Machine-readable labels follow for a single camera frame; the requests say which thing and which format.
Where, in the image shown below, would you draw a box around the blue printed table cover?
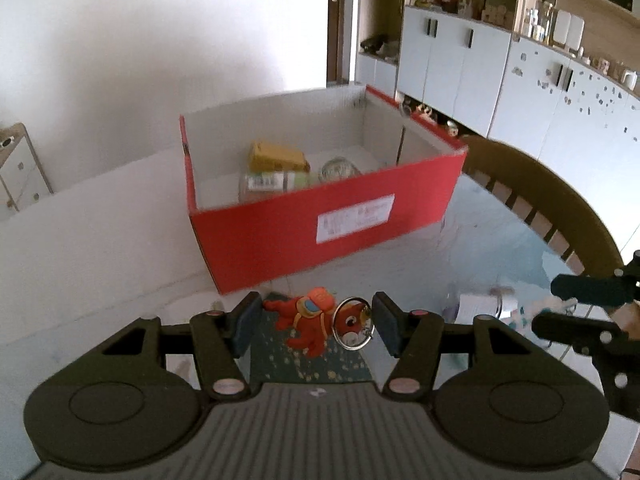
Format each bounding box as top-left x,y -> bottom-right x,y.
245,172 -> 621,386

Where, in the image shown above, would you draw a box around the clear glass jar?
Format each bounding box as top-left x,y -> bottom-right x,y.
318,156 -> 363,184

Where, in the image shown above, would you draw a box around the orange fox keychain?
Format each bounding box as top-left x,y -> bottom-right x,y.
263,287 -> 376,358

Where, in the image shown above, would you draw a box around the grey plush toys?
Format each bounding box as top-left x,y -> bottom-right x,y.
360,34 -> 401,58

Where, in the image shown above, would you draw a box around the green-white packet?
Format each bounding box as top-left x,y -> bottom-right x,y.
239,170 -> 313,203

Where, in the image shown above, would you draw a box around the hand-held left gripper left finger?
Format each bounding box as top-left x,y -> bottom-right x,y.
100,291 -> 264,402

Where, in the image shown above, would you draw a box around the brown wooden chair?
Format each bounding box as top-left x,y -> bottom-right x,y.
462,135 -> 626,276

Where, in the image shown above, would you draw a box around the white storage containers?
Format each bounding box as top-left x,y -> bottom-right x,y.
552,10 -> 586,50

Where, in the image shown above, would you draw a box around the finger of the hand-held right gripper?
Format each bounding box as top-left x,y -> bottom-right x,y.
531,311 -> 628,356
550,274 -> 636,306

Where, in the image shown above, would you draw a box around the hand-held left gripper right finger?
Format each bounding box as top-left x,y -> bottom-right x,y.
371,291 -> 541,403

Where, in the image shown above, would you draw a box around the light blue two-door cabinet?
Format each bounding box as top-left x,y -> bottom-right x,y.
397,6 -> 513,136

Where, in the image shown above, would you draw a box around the low light blue cabinet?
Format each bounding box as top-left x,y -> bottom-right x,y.
355,52 -> 401,96

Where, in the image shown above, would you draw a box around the clear glass bottles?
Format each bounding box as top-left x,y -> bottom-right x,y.
525,0 -> 557,43

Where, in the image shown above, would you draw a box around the white drawer cabinet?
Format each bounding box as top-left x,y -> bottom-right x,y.
0,122 -> 53,213

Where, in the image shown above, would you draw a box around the brown wooden door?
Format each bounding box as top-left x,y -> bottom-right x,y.
327,0 -> 358,83

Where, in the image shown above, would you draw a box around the red cardboard box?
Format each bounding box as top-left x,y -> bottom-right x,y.
179,84 -> 469,295

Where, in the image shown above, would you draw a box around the light blue sticker-covered cabinet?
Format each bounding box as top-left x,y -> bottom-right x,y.
487,35 -> 640,221

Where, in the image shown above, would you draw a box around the white paper roll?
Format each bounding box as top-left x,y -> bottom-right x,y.
457,287 -> 521,322

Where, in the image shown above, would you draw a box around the white and teal small toy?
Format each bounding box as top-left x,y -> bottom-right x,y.
512,296 -> 578,333

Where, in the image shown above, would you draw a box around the yellow packet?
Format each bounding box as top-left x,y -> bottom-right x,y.
248,141 -> 311,173

